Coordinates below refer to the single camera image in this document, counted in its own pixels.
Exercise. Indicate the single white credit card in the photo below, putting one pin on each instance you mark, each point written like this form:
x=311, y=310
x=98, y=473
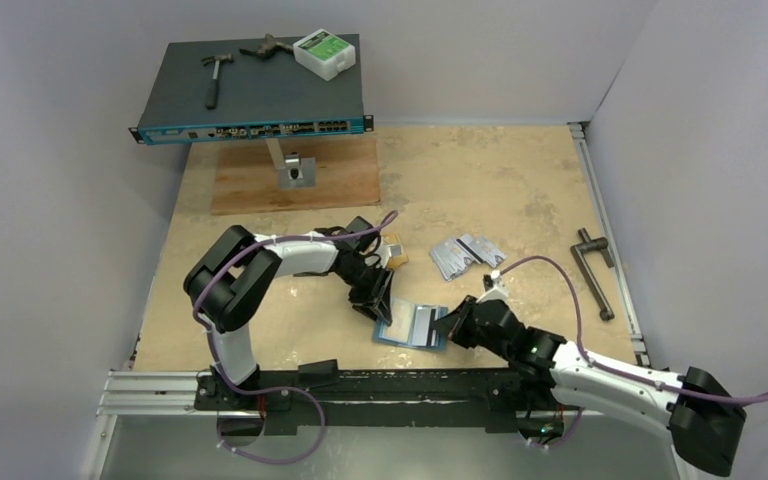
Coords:
x=423, y=335

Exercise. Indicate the black handled hammer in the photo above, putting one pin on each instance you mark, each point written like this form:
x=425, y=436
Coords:
x=212, y=93

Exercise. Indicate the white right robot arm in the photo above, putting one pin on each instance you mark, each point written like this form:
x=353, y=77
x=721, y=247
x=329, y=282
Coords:
x=693, y=411

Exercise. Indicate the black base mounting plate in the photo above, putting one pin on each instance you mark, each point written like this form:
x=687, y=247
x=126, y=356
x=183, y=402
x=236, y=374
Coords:
x=491, y=399

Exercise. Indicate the blue network switch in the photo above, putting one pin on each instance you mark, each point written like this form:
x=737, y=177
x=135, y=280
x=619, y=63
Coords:
x=258, y=99

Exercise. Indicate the white green plastic box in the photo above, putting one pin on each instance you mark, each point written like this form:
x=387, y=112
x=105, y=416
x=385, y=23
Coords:
x=326, y=54

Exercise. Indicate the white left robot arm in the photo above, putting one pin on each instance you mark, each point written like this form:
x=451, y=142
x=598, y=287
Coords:
x=227, y=285

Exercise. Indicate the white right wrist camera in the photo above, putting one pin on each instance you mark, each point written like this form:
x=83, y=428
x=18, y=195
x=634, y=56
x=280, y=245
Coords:
x=494, y=288

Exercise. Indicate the orange credit card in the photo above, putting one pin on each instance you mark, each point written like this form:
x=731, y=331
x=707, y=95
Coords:
x=394, y=263

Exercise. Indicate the grey metal pipe handle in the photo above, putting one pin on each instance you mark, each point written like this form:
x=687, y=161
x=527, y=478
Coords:
x=579, y=251

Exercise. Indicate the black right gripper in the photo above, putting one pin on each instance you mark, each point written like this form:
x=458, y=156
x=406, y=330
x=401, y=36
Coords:
x=466, y=321

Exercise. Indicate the brown wooden board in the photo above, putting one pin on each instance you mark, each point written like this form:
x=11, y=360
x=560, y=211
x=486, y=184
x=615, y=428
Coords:
x=246, y=180

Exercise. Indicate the black block on base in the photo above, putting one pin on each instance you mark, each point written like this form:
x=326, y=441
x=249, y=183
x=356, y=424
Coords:
x=318, y=374

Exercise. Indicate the dark metal clamp tool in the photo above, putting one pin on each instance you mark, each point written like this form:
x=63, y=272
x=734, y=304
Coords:
x=268, y=48

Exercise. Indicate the grey metal stand bracket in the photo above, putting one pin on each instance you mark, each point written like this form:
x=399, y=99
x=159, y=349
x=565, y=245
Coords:
x=293, y=171

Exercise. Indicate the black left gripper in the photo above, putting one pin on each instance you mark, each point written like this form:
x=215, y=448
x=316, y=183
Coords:
x=374, y=301

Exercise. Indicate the blue leather card holder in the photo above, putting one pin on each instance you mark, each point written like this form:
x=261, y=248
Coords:
x=398, y=333

